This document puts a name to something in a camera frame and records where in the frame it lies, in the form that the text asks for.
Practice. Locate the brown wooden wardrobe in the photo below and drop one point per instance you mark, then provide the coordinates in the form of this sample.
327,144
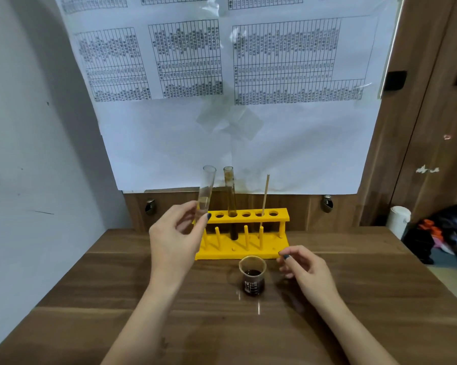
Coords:
430,121

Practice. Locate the person's left forearm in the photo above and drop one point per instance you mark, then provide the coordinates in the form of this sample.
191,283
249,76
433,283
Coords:
144,326

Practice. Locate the person's right hand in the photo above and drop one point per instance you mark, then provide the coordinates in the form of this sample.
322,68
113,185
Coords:
312,275

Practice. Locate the glass beaker with dark liquid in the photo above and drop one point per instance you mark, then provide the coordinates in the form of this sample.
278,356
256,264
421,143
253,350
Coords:
253,283

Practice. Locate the thin wooden stick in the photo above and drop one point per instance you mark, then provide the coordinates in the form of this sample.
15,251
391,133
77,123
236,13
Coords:
265,193

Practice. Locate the brown wooden back panel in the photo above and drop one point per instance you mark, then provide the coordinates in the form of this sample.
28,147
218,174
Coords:
300,214

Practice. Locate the metal knob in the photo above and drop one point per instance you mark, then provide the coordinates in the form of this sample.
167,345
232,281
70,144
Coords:
327,204
150,207

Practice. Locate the person's left hand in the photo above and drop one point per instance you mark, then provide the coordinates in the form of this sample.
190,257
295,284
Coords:
169,247

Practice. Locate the pile of clothes and bags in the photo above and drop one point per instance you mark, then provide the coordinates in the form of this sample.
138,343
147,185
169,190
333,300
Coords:
447,233

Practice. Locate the person's right forearm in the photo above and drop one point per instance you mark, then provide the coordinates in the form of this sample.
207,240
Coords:
355,334

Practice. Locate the clear tape piece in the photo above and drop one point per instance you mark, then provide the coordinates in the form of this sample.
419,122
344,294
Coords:
244,123
212,113

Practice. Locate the test tube with dark liquid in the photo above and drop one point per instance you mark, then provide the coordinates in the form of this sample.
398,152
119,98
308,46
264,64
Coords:
230,193

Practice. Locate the clear glass test tube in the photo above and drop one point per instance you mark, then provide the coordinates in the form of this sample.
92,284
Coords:
208,180

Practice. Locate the yellow plastic test tube rack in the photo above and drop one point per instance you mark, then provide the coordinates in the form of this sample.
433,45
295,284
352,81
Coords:
239,255

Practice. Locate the white printed paper sheet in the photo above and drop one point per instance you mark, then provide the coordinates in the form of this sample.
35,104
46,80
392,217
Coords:
167,148

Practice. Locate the white plastic bin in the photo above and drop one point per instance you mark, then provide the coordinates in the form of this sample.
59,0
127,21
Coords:
398,221

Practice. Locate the person's left thumb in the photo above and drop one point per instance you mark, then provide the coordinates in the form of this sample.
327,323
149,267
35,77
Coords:
200,226

